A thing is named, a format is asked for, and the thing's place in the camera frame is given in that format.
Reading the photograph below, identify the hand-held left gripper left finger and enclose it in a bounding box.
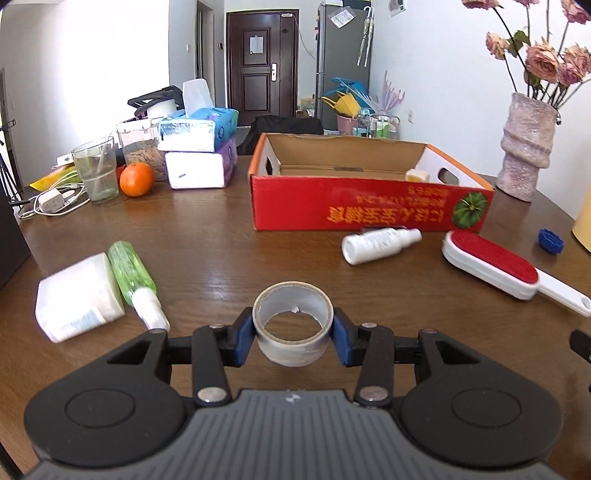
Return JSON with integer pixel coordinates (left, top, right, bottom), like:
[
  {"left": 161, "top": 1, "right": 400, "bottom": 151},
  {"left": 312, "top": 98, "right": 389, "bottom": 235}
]
[{"left": 95, "top": 307, "right": 256, "bottom": 407}]

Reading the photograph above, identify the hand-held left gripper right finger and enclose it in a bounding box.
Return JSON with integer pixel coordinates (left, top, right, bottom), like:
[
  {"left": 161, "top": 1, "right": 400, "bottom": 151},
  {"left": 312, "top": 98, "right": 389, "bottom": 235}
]
[{"left": 331, "top": 307, "right": 485, "bottom": 409}]

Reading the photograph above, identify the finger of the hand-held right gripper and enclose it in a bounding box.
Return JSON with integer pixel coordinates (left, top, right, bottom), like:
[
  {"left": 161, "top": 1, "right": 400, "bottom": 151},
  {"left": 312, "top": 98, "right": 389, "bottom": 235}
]
[{"left": 569, "top": 329, "right": 591, "bottom": 365}]

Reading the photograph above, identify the grey tape roll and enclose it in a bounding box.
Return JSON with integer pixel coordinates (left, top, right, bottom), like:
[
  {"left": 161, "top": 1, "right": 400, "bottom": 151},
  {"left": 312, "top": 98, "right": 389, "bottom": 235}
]
[{"left": 252, "top": 281, "right": 334, "bottom": 367}]

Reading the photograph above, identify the red cardboard box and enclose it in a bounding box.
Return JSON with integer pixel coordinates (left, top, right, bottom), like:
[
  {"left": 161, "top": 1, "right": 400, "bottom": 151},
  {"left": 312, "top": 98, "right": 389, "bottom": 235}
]
[{"left": 248, "top": 133, "right": 496, "bottom": 232}]

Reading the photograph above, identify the white spray bottle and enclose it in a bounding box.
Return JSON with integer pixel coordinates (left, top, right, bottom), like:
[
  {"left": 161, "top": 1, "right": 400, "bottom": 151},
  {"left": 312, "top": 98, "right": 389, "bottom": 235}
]
[{"left": 342, "top": 227, "right": 423, "bottom": 266}]

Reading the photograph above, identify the blue bottle cap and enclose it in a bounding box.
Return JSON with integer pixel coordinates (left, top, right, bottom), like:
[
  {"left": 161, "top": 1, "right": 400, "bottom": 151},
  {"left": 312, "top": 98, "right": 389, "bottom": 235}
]
[{"left": 537, "top": 227, "right": 565, "bottom": 254}]

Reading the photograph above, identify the red white lint brush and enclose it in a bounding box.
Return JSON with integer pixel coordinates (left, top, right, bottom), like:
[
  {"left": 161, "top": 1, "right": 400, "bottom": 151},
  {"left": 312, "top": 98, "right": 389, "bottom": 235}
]
[{"left": 442, "top": 230, "right": 591, "bottom": 318}]

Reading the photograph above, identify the yellow thermos jug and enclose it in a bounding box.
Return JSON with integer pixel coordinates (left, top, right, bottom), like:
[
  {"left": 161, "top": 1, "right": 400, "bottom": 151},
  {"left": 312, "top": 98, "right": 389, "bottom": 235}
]
[{"left": 571, "top": 185, "right": 591, "bottom": 252}]

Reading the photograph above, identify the green spray bottle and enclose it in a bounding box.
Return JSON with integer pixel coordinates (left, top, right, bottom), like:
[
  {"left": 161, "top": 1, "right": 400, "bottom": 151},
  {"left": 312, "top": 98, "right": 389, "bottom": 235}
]
[{"left": 107, "top": 241, "right": 171, "bottom": 332}]

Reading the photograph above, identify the white wipes packet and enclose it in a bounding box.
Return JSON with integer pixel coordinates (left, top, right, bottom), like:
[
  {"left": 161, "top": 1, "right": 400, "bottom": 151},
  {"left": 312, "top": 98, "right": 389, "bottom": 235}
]
[{"left": 35, "top": 252, "right": 126, "bottom": 344}]

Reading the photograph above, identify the white purple tissue pack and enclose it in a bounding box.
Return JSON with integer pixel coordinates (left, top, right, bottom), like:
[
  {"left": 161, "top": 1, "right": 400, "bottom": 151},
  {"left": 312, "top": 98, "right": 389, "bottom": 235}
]
[{"left": 165, "top": 138, "right": 238, "bottom": 190}]

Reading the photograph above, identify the orange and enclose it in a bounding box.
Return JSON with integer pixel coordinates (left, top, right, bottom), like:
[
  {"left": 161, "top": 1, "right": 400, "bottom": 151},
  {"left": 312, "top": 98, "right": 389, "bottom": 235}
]
[{"left": 119, "top": 162, "right": 155, "bottom": 198}]

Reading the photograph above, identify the pink ribbed vase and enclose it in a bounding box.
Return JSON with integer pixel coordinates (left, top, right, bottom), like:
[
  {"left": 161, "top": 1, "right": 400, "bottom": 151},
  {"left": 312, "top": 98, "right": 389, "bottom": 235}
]
[{"left": 496, "top": 92, "right": 561, "bottom": 202}]

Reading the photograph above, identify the clear grain container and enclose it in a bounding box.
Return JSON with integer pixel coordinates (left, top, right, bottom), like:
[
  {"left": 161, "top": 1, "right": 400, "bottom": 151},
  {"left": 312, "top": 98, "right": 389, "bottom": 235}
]
[{"left": 116, "top": 117, "right": 169, "bottom": 182}]

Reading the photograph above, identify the pink plastic bucket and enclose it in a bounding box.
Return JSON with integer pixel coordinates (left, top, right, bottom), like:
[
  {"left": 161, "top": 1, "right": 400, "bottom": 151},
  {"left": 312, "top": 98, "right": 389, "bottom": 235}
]
[{"left": 336, "top": 113, "right": 361, "bottom": 136}]

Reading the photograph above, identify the blue tissue pack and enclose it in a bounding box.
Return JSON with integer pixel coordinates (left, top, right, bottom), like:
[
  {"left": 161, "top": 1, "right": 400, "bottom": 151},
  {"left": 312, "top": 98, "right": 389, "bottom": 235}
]
[{"left": 158, "top": 79, "right": 240, "bottom": 153}]

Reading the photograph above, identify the black chair back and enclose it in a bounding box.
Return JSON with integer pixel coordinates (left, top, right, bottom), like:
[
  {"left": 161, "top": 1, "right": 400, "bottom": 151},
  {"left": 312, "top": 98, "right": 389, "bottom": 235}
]
[{"left": 238, "top": 115, "right": 324, "bottom": 155}]

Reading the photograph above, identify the clear drinking glass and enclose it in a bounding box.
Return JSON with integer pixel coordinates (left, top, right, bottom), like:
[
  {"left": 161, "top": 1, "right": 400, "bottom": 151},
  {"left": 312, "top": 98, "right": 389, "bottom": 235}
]
[{"left": 71, "top": 137, "right": 119, "bottom": 202}]

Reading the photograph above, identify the yellow watering can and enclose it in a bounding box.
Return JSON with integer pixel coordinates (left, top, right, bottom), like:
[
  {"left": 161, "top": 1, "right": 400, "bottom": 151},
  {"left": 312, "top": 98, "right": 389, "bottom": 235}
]
[{"left": 322, "top": 92, "right": 361, "bottom": 116}]

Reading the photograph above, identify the blue plastic hanger rack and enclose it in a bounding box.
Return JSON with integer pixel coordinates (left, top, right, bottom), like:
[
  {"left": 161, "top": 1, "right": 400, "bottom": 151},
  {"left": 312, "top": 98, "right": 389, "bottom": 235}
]
[{"left": 330, "top": 76, "right": 372, "bottom": 109}]

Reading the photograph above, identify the yellow packet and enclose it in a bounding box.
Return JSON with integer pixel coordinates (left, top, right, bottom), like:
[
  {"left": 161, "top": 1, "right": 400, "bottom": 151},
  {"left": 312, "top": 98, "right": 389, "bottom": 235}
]
[{"left": 30, "top": 166, "right": 79, "bottom": 190}]

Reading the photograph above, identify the black paper bag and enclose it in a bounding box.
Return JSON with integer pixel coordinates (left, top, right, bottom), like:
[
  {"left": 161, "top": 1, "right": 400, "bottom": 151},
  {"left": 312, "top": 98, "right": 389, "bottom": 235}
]
[{"left": 0, "top": 189, "right": 32, "bottom": 289}]

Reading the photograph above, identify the purple feather grass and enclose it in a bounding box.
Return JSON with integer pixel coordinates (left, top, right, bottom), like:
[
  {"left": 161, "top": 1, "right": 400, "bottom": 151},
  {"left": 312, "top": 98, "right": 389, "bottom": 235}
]
[{"left": 376, "top": 70, "right": 406, "bottom": 116}]

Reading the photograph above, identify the dark wooden door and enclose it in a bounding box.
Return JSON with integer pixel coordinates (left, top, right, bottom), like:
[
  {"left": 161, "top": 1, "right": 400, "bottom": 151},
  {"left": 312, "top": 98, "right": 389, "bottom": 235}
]
[{"left": 226, "top": 10, "right": 298, "bottom": 126}]

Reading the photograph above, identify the grey refrigerator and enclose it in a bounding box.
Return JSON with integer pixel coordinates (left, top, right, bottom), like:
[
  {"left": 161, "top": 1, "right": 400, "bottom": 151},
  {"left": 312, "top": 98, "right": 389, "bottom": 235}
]
[{"left": 315, "top": 2, "right": 372, "bottom": 134}]

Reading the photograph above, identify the bunch of dried pink roses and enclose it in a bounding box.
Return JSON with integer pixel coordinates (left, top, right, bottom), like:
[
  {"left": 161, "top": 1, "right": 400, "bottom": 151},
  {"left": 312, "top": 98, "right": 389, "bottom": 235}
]
[{"left": 462, "top": 0, "right": 591, "bottom": 109}]

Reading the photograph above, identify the black tripod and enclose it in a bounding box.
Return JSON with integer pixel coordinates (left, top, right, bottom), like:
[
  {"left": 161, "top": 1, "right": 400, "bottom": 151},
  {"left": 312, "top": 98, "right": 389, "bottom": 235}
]
[{"left": 0, "top": 117, "right": 23, "bottom": 206}]

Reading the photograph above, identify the folded clear umbrella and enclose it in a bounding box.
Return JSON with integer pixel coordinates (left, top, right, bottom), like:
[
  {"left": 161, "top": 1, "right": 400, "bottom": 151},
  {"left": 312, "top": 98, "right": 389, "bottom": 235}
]
[{"left": 357, "top": 6, "right": 374, "bottom": 68}]

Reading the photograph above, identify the wire shelf with bottles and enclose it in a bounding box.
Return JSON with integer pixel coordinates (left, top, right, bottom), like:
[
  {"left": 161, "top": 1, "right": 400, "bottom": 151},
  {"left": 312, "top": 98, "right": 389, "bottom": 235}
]
[{"left": 358, "top": 113, "right": 400, "bottom": 139}]

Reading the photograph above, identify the white charger with cable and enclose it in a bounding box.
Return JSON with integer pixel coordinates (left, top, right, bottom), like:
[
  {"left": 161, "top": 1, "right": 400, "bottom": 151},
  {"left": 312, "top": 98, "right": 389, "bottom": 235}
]
[{"left": 18, "top": 182, "right": 88, "bottom": 220}]

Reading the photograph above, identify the interior door frame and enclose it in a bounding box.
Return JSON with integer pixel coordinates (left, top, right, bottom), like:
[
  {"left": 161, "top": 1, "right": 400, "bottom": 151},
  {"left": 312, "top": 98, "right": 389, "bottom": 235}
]
[{"left": 196, "top": 0, "right": 218, "bottom": 84}]

